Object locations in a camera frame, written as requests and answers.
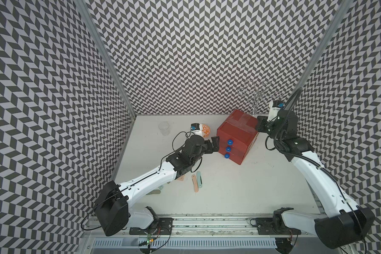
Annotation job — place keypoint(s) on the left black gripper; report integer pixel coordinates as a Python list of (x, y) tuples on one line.
[(210, 149)]

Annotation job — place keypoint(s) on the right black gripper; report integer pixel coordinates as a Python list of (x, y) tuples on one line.
[(261, 120)]

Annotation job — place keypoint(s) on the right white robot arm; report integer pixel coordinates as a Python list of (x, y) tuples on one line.
[(344, 221)]

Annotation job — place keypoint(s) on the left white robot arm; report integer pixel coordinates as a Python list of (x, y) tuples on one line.
[(114, 207)]

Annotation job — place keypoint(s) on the red drawer cabinet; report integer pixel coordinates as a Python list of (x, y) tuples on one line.
[(240, 128)]

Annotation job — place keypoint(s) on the orange fruit knife right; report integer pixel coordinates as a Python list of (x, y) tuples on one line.
[(195, 183)]

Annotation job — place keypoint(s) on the orange patterned bowl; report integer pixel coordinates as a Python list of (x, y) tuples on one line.
[(205, 130)]

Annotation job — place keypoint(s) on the clear plastic cup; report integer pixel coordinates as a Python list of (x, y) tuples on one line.
[(164, 128)]

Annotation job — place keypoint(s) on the olive green knife lower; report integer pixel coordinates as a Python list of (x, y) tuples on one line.
[(154, 192)]

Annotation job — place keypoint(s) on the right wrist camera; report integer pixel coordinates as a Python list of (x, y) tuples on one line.
[(274, 107)]

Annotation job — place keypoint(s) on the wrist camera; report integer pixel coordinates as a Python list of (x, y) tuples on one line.
[(274, 107), (197, 129)]

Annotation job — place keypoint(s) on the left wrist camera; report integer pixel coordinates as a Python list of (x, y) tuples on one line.
[(197, 129)]

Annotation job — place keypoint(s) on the chrome wire rack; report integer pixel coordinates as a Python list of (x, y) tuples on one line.
[(258, 96)]

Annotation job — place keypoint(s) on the aluminium front rail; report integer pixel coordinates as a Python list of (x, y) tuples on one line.
[(236, 234)]

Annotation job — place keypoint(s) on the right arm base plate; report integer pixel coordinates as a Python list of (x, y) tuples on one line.
[(271, 226)]

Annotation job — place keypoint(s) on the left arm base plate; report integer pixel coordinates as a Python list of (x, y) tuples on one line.
[(161, 226)]

